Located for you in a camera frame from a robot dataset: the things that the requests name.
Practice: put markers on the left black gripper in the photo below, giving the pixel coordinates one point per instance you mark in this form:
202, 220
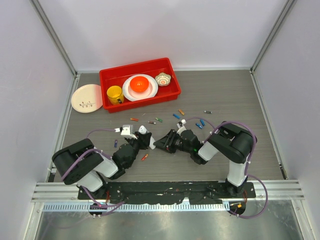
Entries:
143, 140

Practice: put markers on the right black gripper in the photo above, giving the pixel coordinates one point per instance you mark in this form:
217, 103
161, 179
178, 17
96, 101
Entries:
166, 143

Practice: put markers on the white remote control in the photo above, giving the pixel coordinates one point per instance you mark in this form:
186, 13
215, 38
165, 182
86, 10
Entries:
147, 137

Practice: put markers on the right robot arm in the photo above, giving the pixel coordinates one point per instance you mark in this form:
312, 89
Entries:
232, 139

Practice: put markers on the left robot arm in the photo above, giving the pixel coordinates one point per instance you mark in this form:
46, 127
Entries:
83, 164

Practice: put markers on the blue battery centre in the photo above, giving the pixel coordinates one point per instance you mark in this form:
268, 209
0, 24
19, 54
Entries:
176, 116

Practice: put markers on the blue battery right upper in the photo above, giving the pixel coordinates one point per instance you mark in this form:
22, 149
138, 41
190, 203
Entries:
202, 122

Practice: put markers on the white plate in bin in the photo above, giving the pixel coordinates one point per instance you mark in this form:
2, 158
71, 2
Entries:
132, 95

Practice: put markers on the yellow mug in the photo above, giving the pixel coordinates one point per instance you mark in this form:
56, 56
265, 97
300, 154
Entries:
115, 95

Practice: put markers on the orange bowl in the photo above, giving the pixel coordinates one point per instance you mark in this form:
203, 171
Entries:
139, 84

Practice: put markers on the small patterned dish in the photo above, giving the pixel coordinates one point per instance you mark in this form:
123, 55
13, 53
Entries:
163, 79

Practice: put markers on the red plastic bin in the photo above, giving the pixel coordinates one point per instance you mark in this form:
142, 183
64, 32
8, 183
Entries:
118, 75

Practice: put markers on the pink floral plate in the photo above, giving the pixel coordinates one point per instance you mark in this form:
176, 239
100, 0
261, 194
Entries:
87, 98

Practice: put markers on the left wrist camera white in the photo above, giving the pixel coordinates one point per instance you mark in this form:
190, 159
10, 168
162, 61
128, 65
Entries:
127, 131

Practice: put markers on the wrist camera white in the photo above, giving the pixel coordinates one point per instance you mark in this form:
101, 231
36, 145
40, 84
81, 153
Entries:
127, 131
181, 126

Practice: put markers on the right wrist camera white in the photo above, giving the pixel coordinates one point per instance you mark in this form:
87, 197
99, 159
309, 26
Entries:
181, 126

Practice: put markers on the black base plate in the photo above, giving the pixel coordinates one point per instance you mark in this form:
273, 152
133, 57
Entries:
171, 192

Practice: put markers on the slotted cable duct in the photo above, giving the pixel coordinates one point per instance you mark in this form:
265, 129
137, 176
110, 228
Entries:
88, 207

